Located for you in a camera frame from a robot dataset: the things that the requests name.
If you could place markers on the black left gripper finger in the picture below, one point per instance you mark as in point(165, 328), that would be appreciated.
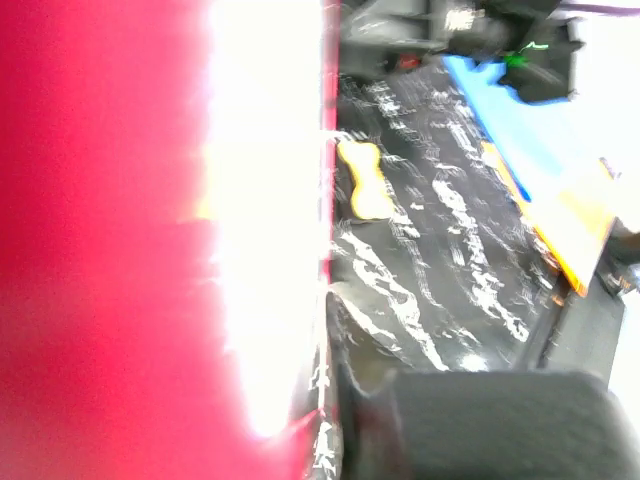
point(402, 423)

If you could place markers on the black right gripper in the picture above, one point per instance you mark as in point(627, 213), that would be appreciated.
point(536, 48)

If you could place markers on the yellow whiteboard eraser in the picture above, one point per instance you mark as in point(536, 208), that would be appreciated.
point(369, 200)

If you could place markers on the pink framed whiteboard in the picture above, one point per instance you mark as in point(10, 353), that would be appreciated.
point(165, 224)

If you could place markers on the blue notebook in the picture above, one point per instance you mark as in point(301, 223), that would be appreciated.
point(545, 146)

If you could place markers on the black marble pattern mat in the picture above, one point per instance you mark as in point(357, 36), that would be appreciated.
point(454, 281)

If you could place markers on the orange notebook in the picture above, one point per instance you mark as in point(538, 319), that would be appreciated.
point(572, 216)

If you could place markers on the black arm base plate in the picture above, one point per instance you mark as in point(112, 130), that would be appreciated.
point(575, 333)

